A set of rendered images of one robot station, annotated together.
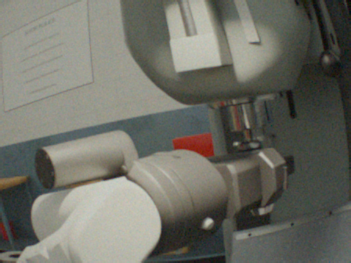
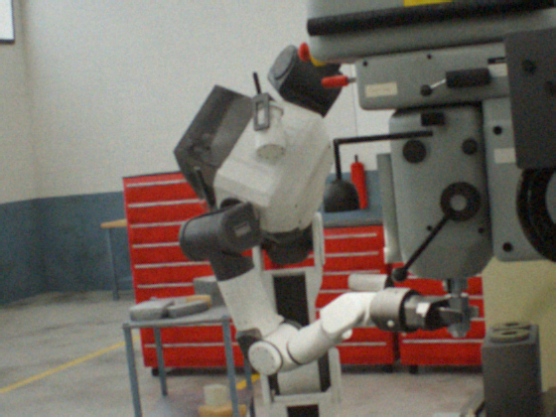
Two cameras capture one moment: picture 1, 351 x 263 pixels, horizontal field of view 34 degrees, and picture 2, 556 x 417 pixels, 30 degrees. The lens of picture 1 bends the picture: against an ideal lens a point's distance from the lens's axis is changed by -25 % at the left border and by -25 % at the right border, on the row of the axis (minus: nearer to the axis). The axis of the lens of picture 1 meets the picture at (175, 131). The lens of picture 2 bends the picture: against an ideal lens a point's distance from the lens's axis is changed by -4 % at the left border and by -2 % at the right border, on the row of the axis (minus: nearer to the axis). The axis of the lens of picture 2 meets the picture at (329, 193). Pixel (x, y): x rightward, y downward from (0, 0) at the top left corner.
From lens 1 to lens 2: 2.13 m
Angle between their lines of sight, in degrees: 89
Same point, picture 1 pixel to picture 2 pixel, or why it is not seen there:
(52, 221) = not seen: hidden behind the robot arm
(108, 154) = (372, 283)
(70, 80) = not seen: outside the picture
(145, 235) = (348, 317)
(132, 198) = (349, 302)
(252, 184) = (414, 316)
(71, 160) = (356, 282)
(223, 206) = (396, 319)
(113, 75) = not seen: outside the picture
